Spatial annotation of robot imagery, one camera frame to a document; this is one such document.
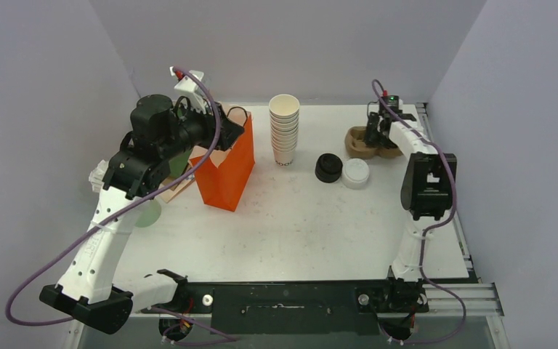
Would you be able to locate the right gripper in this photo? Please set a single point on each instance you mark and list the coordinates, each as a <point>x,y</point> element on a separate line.
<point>373,129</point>

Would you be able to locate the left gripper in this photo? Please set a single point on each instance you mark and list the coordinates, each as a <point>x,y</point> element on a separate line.
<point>228,132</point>

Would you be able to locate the orange paper bag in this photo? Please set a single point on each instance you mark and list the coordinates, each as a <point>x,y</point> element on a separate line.
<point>223,177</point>

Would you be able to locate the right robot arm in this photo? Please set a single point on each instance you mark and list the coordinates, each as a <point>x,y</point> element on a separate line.
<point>428,186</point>

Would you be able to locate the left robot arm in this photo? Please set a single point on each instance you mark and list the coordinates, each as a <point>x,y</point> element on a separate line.
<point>162,129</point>

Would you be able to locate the stack of pulp cup carriers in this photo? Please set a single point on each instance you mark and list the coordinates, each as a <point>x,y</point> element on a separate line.
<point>356,147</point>

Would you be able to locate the stack of paper cups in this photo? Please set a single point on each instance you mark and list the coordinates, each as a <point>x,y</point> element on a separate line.
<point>284,127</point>

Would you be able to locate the green cup holder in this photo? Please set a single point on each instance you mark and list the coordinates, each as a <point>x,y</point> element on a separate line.
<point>150,212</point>

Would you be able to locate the white wrapped straws bundle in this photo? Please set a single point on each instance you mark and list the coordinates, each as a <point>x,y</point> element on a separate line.
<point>96,176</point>

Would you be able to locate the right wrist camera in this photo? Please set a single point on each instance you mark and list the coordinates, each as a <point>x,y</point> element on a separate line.
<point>393,101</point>

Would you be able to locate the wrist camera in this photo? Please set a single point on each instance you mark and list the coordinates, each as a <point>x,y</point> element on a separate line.
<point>185,86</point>
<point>393,101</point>

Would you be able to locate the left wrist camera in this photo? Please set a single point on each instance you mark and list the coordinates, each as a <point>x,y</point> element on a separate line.
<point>185,86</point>

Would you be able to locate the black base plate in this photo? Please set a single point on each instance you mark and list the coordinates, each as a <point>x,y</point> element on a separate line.
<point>323,307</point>

